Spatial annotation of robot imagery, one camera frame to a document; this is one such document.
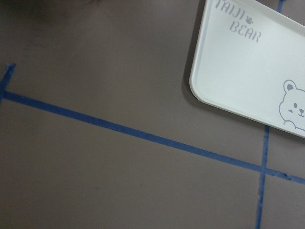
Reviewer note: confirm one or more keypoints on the cream bear tray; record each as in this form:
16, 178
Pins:
250, 61

